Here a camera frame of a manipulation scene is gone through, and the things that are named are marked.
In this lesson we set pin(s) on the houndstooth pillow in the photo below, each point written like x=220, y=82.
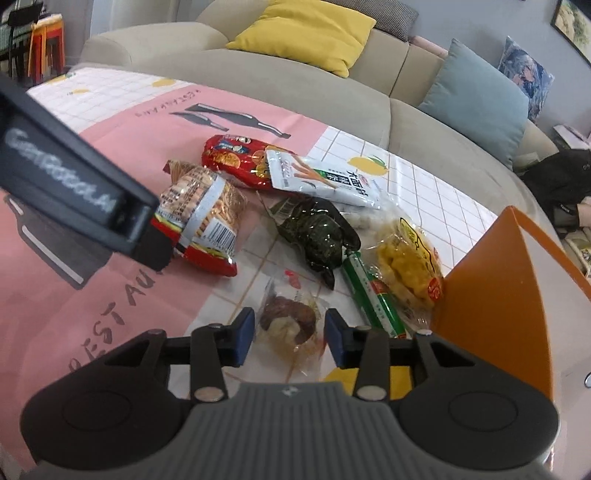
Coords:
x=392, y=16

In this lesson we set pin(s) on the orange cardboard box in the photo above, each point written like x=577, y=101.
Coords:
x=489, y=300

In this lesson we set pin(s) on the pink bolster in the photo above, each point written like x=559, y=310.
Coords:
x=429, y=46

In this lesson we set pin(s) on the black backpack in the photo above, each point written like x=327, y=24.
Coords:
x=558, y=184

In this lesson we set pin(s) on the orange stool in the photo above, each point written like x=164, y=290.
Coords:
x=46, y=41

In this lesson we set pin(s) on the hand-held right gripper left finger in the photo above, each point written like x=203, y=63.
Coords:
x=244, y=334

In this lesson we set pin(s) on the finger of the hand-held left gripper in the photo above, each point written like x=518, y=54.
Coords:
x=157, y=249

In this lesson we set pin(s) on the red snack bag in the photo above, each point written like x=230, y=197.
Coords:
x=231, y=159

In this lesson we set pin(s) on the yellow snack packet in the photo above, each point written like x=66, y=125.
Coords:
x=406, y=263

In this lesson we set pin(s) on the clear white candy packet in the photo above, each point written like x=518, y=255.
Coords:
x=364, y=219

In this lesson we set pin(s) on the teal pillow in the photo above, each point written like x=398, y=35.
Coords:
x=475, y=101

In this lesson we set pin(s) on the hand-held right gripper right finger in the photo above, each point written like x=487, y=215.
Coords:
x=334, y=339

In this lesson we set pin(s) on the floral print pillow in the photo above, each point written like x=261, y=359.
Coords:
x=526, y=74

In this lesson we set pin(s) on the printed tote bag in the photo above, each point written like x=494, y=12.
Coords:
x=579, y=251

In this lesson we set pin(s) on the white snack packet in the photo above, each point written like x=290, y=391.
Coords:
x=323, y=180

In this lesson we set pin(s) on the pink and white printed tablecloth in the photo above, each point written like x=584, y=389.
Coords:
x=115, y=138

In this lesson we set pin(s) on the clear brown snack packet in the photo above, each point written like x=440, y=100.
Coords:
x=286, y=318

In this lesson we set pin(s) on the green sausage stick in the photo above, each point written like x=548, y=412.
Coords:
x=374, y=295

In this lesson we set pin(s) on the black chair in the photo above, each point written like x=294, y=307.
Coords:
x=18, y=27

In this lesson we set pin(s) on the clear biscuit packet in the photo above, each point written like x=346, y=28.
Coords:
x=207, y=203

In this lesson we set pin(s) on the yellow pillow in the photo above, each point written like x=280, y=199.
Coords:
x=304, y=32

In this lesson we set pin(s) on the beige sofa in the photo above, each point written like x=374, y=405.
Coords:
x=277, y=92

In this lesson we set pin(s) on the dark green snack packet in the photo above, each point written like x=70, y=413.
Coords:
x=314, y=235

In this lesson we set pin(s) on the stack of papers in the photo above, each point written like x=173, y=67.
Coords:
x=570, y=136

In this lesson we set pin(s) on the framed picture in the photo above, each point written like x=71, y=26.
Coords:
x=572, y=23

